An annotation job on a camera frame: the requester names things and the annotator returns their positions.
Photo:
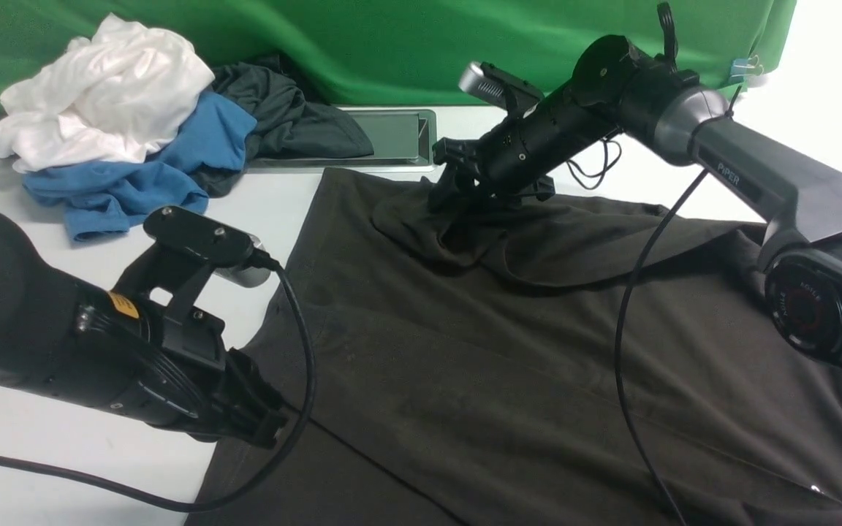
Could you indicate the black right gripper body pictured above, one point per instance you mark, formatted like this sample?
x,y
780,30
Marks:
x,y
515,156

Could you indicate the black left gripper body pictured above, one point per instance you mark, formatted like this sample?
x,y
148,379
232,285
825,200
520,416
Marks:
x,y
217,392

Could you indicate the dark gray long-sleeve top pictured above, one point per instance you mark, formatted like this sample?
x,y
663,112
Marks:
x,y
464,372

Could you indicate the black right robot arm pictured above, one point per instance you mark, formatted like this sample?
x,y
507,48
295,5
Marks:
x,y
616,88

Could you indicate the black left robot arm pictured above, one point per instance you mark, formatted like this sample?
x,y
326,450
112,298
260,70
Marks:
x,y
67,339

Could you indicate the green backdrop cloth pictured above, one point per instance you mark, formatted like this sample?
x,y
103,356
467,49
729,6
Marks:
x,y
354,52

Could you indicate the dark teal crumpled garment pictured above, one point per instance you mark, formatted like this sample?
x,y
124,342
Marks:
x,y
293,120

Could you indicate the blue crumpled garment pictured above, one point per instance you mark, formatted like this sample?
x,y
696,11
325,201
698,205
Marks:
x,y
105,199

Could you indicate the blue binder clip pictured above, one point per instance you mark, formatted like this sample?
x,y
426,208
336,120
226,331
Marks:
x,y
744,69

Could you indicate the white crumpled garment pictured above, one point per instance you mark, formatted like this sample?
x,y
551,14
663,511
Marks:
x,y
119,96

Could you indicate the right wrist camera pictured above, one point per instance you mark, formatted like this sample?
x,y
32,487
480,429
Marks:
x,y
486,82

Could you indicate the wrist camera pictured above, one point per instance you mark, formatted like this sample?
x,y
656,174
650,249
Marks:
x,y
234,255
486,82

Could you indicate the metal table cable hatch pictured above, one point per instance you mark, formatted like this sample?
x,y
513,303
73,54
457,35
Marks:
x,y
402,140

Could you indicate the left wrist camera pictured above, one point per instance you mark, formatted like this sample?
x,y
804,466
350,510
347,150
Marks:
x,y
234,255

